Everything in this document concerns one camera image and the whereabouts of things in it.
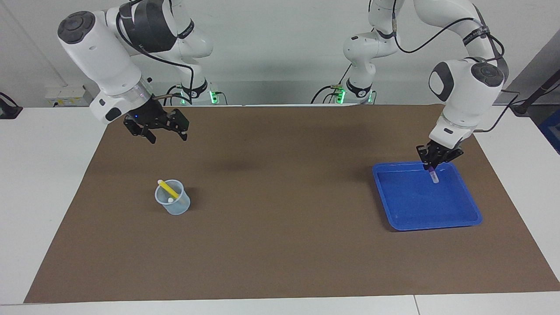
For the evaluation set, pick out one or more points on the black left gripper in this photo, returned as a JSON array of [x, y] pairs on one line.
[[439, 154]]

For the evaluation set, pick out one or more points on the brown table mat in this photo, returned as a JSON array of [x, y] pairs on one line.
[[280, 245]]

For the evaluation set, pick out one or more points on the yellow pen white cap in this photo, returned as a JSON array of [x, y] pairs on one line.
[[168, 189]]

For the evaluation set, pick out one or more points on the black stand pole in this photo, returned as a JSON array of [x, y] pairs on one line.
[[523, 107]]

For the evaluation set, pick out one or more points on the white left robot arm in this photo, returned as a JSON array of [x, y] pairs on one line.
[[468, 87]]

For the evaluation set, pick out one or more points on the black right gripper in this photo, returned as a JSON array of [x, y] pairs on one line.
[[151, 118]]

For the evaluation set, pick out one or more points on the purple pen white cap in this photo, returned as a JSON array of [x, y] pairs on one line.
[[433, 176]]

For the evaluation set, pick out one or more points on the blue plastic tray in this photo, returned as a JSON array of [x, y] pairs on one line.
[[424, 205]]

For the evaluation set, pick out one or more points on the black clamp mount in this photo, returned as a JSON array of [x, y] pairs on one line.
[[8, 111]]

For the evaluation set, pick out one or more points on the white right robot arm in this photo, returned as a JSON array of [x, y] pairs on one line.
[[100, 52]]

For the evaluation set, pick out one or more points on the translucent plastic cup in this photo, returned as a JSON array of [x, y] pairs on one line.
[[177, 209]]

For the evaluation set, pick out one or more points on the white power strip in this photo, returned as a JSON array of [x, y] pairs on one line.
[[65, 94]]

